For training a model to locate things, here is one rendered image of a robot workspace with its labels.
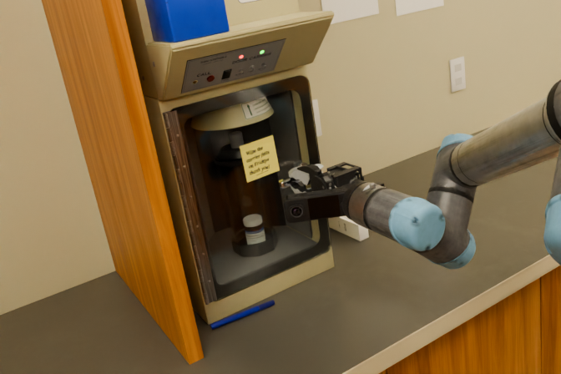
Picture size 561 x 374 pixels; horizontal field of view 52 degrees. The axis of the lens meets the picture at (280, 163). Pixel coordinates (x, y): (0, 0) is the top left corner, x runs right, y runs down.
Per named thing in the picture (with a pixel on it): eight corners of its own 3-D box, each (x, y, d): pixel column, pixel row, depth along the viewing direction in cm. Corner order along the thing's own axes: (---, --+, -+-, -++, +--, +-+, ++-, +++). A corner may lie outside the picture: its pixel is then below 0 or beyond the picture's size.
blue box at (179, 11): (153, 42, 98) (141, -13, 95) (205, 31, 102) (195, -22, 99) (174, 42, 89) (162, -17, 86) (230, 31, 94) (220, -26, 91)
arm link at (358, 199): (365, 238, 93) (359, 192, 91) (347, 229, 97) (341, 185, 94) (399, 222, 97) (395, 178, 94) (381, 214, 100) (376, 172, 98)
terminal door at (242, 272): (207, 303, 114) (164, 109, 102) (330, 249, 128) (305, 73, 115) (209, 305, 114) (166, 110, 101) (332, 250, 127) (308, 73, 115)
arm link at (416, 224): (436, 263, 87) (401, 244, 82) (387, 240, 96) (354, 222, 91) (458, 216, 87) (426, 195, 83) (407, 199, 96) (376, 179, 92)
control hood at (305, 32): (156, 100, 101) (144, 43, 98) (307, 62, 116) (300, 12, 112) (181, 108, 91) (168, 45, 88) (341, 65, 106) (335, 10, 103)
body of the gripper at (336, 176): (346, 196, 111) (387, 213, 101) (310, 210, 107) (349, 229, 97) (341, 159, 108) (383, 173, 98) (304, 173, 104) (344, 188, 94)
